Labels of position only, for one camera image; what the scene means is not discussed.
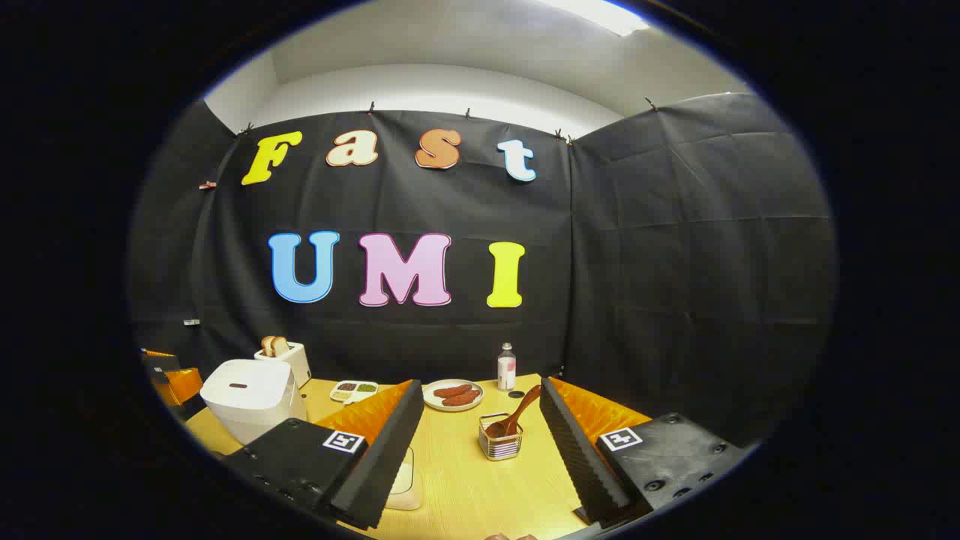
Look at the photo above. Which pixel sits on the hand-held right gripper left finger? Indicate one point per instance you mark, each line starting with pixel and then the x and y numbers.
pixel 382 465

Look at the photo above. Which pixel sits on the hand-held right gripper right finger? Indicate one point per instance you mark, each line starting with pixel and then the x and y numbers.
pixel 577 450

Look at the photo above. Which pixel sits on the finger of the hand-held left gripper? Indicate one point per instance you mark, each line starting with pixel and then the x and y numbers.
pixel 184 384
pixel 159 364

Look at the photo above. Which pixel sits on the white rice cooker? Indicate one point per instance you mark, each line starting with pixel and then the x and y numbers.
pixel 247 397

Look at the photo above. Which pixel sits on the brown wooden spoon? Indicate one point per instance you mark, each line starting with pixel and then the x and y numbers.
pixel 517 416

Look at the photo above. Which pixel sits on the white divided grain dish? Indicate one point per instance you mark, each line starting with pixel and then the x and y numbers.
pixel 354 391

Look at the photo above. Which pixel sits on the white round plate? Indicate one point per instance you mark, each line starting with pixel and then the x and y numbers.
pixel 431 401

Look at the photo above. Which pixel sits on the toasted bread slice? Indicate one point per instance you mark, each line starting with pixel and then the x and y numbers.
pixel 267 346
pixel 280 346

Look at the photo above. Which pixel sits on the clear bottle with pink label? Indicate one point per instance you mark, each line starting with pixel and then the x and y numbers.
pixel 507 371

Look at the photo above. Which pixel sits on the white toaster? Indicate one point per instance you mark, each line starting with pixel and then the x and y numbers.
pixel 297 361

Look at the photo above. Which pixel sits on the black backdrop cloth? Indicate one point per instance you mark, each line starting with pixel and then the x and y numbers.
pixel 637 262

